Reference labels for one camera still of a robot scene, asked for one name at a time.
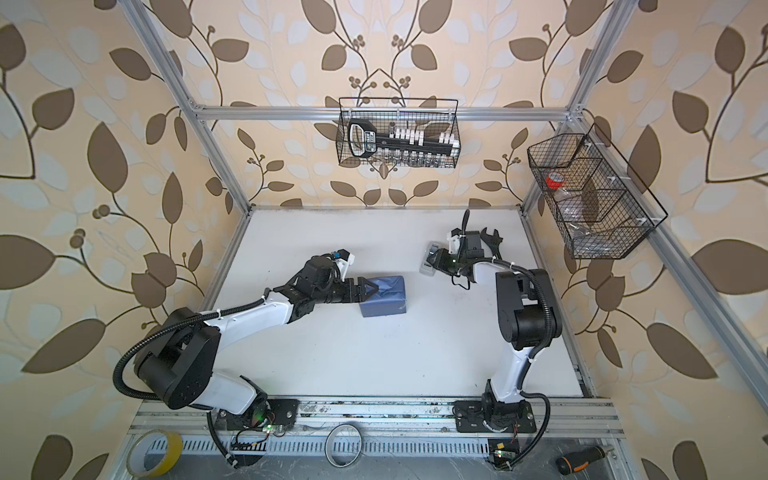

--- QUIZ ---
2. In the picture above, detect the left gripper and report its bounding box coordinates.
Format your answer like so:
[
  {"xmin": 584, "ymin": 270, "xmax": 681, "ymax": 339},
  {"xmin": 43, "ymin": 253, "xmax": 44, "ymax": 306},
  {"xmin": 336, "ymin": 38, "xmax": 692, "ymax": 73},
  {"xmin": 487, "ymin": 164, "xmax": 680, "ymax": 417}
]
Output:
[{"xmin": 313, "ymin": 277, "xmax": 380, "ymax": 306}]

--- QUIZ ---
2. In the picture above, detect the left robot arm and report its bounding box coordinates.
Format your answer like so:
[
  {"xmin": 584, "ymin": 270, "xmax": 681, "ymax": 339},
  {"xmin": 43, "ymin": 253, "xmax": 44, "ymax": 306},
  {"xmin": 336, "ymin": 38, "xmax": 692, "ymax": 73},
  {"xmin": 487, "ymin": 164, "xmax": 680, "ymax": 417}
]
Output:
[{"xmin": 112, "ymin": 250, "xmax": 379, "ymax": 415}]

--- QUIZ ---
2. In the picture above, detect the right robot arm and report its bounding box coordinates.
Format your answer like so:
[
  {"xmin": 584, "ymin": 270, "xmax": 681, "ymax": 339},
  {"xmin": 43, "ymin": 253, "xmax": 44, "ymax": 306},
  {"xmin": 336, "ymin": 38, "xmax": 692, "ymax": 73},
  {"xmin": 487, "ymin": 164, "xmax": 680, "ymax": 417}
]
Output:
[{"xmin": 424, "ymin": 227, "xmax": 562, "ymax": 433}]

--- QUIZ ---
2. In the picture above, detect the black adjustable wrench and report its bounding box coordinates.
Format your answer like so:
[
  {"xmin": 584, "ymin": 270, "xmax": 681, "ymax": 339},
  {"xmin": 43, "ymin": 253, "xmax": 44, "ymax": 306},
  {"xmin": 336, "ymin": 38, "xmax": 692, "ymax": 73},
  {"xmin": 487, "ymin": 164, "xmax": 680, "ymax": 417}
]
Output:
[{"xmin": 480, "ymin": 227, "xmax": 503, "ymax": 260}]

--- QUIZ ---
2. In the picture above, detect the red capped plastic item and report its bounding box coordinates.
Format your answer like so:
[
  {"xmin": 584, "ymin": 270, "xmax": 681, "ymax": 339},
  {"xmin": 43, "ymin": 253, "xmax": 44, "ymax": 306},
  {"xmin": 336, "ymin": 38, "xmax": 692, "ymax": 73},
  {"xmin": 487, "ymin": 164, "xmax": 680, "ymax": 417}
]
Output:
[{"xmin": 545, "ymin": 171, "xmax": 565, "ymax": 191}]

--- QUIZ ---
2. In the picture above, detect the orange black screwdriver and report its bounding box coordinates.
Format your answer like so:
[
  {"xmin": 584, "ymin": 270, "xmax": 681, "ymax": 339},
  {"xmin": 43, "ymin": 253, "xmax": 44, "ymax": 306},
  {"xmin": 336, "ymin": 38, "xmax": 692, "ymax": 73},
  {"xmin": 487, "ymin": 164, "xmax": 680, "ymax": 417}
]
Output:
[{"xmin": 554, "ymin": 445, "xmax": 614, "ymax": 475}]

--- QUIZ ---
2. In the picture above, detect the yellow tape roll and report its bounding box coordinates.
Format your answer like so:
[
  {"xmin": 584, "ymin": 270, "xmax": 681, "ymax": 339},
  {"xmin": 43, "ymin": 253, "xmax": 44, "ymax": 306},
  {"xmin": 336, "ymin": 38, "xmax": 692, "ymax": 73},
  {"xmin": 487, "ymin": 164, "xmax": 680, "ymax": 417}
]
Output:
[{"xmin": 126, "ymin": 430, "xmax": 183, "ymax": 479}]

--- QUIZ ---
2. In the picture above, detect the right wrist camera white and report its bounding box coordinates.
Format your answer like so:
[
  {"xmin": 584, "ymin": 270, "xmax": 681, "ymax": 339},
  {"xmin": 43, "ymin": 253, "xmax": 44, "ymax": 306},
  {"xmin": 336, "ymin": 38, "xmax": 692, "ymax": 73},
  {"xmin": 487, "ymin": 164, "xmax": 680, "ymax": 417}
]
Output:
[{"xmin": 448, "ymin": 233, "xmax": 467, "ymax": 257}]

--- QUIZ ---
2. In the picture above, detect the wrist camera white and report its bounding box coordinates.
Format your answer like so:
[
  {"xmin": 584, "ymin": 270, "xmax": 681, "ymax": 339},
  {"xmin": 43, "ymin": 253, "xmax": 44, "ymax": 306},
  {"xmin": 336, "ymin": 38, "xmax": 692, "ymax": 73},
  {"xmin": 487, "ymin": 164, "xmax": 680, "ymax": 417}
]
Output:
[
  {"xmin": 448, "ymin": 233, "xmax": 467, "ymax": 257},
  {"xmin": 331, "ymin": 249, "xmax": 355, "ymax": 281}
]

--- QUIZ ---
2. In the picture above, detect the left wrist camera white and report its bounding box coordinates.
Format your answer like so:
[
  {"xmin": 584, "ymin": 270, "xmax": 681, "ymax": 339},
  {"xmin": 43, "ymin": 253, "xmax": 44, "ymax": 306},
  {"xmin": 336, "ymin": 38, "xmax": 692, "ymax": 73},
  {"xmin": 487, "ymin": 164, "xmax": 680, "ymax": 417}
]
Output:
[{"xmin": 331, "ymin": 249, "xmax": 355, "ymax": 281}]

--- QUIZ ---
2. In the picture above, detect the black socket set rail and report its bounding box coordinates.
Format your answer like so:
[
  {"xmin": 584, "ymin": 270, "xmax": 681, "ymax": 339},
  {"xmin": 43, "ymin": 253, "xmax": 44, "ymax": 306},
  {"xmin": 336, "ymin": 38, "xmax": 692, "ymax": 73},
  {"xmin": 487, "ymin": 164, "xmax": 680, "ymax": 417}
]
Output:
[{"xmin": 343, "ymin": 119, "xmax": 461, "ymax": 159}]

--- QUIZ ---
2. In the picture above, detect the back wire basket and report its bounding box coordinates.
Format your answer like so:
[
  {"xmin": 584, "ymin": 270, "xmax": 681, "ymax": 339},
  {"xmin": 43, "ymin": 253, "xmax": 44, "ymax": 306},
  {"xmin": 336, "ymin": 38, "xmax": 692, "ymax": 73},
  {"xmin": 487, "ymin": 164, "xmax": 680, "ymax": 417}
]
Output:
[{"xmin": 335, "ymin": 95, "xmax": 462, "ymax": 169}]

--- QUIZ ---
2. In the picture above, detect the wire basket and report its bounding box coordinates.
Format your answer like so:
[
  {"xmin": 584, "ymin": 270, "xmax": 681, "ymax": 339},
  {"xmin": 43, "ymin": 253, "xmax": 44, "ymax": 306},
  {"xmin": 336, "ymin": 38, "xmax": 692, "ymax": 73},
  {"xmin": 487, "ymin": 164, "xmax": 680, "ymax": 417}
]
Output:
[
  {"xmin": 335, "ymin": 95, "xmax": 462, "ymax": 169},
  {"xmin": 527, "ymin": 125, "xmax": 668, "ymax": 260}
]

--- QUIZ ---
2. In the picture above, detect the grey ring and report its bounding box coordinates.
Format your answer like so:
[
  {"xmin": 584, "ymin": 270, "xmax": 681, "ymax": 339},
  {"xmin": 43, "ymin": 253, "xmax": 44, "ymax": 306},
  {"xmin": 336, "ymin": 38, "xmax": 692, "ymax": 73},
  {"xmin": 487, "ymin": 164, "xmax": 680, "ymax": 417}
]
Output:
[{"xmin": 323, "ymin": 422, "xmax": 365, "ymax": 469}]

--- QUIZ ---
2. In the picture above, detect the right wire basket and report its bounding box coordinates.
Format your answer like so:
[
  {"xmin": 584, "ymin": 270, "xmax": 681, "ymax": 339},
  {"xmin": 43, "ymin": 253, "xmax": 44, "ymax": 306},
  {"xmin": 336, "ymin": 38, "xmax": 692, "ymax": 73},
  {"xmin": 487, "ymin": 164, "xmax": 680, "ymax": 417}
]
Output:
[{"xmin": 527, "ymin": 125, "xmax": 668, "ymax": 260}]

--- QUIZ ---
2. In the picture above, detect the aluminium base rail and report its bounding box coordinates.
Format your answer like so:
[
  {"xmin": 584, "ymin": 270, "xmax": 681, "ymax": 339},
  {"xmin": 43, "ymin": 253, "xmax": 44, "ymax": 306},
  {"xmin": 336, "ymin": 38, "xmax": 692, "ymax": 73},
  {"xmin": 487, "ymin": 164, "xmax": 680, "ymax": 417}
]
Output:
[{"xmin": 129, "ymin": 396, "xmax": 626, "ymax": 457}]

